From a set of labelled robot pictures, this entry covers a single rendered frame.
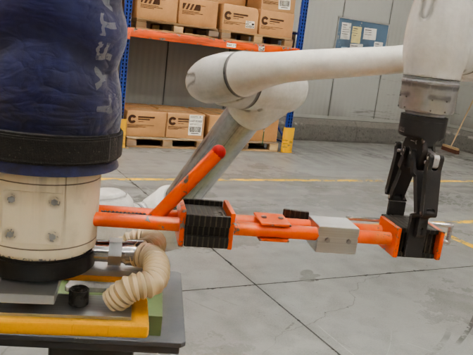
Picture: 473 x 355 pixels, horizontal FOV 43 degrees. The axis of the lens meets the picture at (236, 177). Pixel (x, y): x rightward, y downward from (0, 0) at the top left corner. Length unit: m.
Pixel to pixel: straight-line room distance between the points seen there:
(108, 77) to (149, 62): 8.99
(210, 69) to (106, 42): 0.52
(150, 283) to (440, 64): 0.54
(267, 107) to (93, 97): 0.69
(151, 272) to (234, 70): 0.56
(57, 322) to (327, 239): 0.43
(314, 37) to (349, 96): 1.40
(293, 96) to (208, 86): 0.24
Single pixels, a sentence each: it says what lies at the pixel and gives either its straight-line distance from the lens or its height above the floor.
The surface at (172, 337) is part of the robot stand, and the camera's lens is 1.66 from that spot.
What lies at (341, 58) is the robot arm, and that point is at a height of 1.51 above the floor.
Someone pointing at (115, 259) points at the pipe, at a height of 1.17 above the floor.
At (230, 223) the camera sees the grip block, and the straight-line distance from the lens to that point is 0.92.
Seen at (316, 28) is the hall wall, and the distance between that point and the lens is 11.23.
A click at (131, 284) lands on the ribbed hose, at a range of 0.87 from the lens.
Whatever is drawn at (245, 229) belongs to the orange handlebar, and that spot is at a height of 1.24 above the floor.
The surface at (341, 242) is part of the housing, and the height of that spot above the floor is 1.23.
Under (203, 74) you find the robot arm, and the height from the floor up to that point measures 1.45.
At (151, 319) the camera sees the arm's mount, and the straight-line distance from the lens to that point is 1.64.
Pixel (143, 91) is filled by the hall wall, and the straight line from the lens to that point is 9.87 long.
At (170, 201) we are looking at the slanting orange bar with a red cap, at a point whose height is 1.27.
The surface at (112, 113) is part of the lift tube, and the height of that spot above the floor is 1.40.
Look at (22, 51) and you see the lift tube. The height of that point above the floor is 1.48.
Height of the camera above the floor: 1.51
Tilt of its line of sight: 12 degrees down
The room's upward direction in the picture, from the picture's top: 7 degrees clockwise
